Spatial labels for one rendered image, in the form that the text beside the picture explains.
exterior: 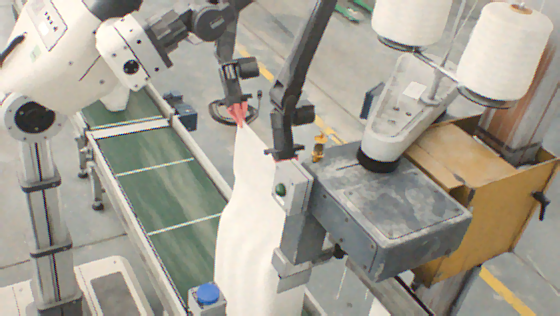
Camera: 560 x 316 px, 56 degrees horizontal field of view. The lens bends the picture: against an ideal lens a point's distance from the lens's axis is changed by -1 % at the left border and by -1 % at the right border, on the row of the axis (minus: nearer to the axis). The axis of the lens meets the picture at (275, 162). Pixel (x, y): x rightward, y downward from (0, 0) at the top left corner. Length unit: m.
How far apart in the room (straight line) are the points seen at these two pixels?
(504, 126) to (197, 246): 1.34
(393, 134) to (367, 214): 0.19
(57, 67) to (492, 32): 0.93
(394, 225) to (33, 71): 0.89
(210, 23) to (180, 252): 1.22
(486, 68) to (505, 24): 0.09
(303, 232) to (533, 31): 0.60
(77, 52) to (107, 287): 1.18
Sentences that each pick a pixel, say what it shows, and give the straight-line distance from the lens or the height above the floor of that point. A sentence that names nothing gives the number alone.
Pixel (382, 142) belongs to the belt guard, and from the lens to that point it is 1.10.
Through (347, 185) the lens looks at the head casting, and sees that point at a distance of 1.08.
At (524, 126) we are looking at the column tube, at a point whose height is 1.41.
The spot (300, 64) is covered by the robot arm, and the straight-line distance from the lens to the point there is 1.40.
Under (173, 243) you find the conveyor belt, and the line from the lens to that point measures 2.24.
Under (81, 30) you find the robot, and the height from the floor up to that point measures 1.45.
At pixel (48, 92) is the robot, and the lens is 1.41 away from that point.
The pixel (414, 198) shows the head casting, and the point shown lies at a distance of 1.10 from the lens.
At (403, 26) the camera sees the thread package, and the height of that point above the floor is 1.57.
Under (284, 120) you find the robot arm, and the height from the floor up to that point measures 1.22.
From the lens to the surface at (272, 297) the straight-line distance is 1.63.
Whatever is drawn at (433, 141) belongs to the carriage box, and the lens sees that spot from 1.31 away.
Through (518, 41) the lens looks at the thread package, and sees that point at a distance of 1.08.
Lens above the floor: 1.97
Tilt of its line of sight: 36 degrees down
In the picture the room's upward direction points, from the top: 10 degrees clockwise
